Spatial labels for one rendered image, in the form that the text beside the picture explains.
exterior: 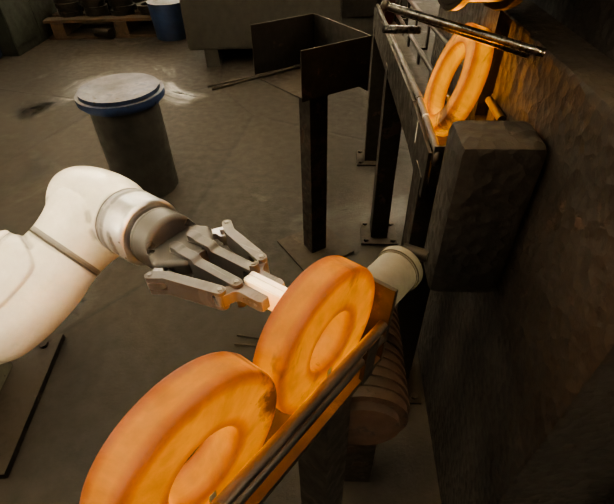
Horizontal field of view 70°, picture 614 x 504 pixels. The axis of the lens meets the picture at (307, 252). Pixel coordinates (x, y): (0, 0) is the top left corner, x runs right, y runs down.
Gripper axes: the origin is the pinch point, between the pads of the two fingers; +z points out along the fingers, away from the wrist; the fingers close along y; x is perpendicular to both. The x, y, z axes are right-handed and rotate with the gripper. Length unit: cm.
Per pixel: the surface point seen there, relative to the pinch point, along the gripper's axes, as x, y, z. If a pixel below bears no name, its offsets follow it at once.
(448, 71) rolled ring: 4, -59, -9
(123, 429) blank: 7.4, 18.5, 5.6
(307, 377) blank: -2.5, 4.3, 7.3
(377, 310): -3.6, -7.0, 7.7
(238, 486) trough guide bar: -2.4, 14.8, 9.1
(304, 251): -66, -68, -59
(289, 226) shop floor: -65, -77, -73
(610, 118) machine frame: 13.2, -24.9, 20.9
